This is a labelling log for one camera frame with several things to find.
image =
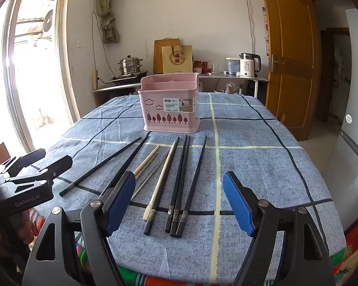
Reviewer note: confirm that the clear plastic container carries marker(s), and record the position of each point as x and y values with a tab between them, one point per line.
232	66

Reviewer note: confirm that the glass cup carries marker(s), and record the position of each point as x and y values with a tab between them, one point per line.
215	68

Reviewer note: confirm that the hanging green cloth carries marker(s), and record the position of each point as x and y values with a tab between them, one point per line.
107	20

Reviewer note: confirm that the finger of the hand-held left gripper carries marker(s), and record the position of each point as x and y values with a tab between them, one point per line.
55	166
26	158

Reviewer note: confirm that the grey fan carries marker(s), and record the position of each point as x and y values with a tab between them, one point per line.
47	21

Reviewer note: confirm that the beige chopstick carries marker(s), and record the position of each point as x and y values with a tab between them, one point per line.
162	176

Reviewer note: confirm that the light wooden chopstick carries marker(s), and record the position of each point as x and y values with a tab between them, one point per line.
149	157

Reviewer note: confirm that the wooden cutting board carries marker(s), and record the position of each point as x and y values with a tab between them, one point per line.
157	56

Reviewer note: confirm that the stainless steel steamer pot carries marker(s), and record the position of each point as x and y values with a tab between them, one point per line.
129	65

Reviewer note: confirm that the thin dark brown chopstick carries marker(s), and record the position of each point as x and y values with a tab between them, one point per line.
150	162

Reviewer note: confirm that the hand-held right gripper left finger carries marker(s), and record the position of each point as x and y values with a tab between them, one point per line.
119	205

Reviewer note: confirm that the blue checked tablecloth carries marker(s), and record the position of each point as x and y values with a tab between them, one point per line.
256	169

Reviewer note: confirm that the steel side table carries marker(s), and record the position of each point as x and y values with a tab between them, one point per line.
226	78

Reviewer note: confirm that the sliding glass door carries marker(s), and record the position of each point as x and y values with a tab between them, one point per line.
66	65

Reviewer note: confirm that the pink plastic utensil basket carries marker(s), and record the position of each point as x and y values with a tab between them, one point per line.
149	95

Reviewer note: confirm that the thin metal chopstick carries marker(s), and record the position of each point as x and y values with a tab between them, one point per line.
150	175
158	166

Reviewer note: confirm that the yellowed power strip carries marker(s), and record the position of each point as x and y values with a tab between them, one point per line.
95	77

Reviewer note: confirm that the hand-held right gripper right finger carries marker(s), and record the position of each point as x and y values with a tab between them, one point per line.
238	205

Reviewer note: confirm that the white electric kettle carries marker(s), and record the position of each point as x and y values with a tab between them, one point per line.
247	68

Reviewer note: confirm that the brown wooden door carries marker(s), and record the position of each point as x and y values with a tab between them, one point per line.
289	65

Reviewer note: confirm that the brown paper bag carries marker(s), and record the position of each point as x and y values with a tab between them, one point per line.
177	59

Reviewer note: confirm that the black induction cooker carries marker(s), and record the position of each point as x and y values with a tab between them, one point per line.
128	78

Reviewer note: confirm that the black chopstick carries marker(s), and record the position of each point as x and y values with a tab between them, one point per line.
149	228
179	172
182	181
194	184
101	166
138	147

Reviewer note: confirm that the colourful striped blanket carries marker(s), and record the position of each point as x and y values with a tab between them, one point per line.
182	281

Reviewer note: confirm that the wall poster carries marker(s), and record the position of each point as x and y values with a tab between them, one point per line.
265	29

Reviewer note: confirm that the plastic bag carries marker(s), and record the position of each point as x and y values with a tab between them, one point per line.
233	88

